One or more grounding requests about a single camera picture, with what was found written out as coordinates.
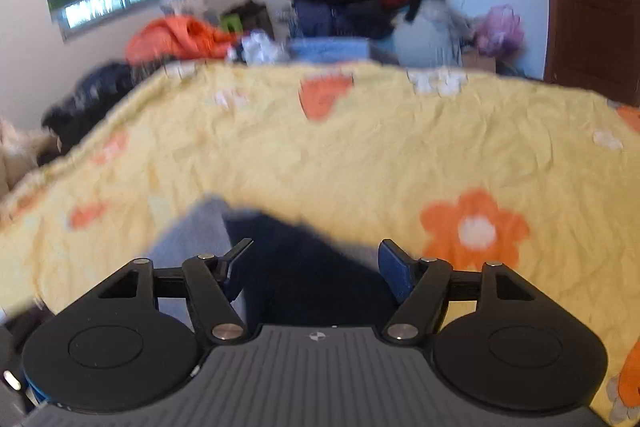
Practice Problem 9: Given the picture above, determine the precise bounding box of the white crumpled plastic bag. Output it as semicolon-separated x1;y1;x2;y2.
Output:
226;29;290;66

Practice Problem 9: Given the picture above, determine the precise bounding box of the dark patterned cloth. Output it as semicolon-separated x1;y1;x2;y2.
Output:
41;62;150;155

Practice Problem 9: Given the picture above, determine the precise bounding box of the light blue folded blanket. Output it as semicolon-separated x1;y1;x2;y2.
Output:
286;38;372;64

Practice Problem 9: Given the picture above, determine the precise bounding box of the purple plastic bag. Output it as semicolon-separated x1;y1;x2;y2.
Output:
473;4;524;57

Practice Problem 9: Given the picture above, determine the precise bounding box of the orange plastic bag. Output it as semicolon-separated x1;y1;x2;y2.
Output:
125;15;241;64

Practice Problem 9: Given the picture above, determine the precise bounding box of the yellow floral quilt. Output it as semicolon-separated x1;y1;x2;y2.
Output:
1;63;639;426

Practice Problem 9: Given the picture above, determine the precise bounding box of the navy and grey knit sweater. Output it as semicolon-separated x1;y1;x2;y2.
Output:
146;197;398;329

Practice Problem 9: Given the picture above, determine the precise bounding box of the white crumpled garment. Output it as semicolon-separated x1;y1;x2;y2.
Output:
0;118;58;197

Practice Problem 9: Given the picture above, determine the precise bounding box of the brown wooden door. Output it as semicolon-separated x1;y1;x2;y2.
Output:
544;0;639;106

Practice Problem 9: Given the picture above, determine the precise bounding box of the cardboard box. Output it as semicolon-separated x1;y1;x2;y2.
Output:
461;50;497;74

